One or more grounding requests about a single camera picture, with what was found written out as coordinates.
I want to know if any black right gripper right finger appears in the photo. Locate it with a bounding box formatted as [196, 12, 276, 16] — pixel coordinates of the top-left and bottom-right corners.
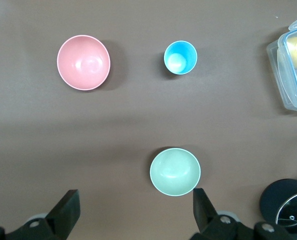
[192, 187, 254, 240]

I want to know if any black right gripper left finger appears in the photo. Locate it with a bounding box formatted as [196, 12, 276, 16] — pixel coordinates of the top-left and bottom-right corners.
[7, 189, 81, 240]

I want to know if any green bowl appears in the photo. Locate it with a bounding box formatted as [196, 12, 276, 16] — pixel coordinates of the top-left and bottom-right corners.
[149, 147, 202, 197]

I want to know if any pink bowl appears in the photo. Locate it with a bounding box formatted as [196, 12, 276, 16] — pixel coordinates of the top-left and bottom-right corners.
[56, 34, 111, 91]

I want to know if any glass pot lid blue knob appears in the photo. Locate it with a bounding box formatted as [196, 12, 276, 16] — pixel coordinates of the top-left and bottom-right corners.
[274, 191, 297, 240]

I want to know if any clear plastic lidded container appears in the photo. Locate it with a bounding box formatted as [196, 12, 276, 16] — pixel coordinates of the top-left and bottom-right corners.
[266, 15, 297, 115]

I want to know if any light blue plastic cup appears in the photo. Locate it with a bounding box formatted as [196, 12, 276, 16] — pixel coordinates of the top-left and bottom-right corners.
[163, 40, 198, 75]

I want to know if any black pot with blue handle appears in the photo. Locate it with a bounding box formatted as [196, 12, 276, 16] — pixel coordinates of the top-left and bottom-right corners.
[259, 178, 297, 226]

